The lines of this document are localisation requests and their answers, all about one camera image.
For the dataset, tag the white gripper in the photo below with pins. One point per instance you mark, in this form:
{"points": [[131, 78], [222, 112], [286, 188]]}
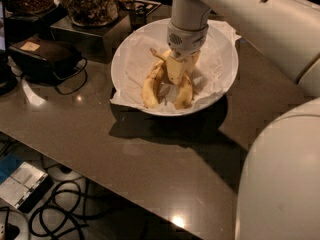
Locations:
{"points": [[187, 41]]}

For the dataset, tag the yellow banana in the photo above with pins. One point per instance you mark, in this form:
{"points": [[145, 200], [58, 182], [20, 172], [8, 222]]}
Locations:
{"points": [[185, 87], [152, 84]]}

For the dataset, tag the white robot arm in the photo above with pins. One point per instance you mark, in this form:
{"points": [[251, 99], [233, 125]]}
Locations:
{"points": [[279, 187]]}

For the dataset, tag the white bowl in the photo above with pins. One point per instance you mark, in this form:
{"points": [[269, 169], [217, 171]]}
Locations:
{"points": [[130, 60]]}

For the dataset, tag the white paper napkin liner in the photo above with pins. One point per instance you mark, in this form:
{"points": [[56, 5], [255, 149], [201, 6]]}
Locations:
{"points": [[213, 70]]}

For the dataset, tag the dark tray with items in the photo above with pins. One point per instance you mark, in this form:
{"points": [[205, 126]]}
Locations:
{"points": [[140, 7]]}

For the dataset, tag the dark metal jar stand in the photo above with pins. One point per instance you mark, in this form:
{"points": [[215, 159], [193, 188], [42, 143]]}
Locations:
{"points": [[97, 43]]}

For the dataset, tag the glass jar of granola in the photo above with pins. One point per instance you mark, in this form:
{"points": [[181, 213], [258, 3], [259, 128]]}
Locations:
{"points": [[92, 13]]}

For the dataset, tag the black pouch with label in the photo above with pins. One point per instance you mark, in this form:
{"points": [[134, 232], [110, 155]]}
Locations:
{"points": [[46, 61]]}

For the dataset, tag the grey box on floor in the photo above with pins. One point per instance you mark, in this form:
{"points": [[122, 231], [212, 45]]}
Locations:
{"points": [[23, 186]]}

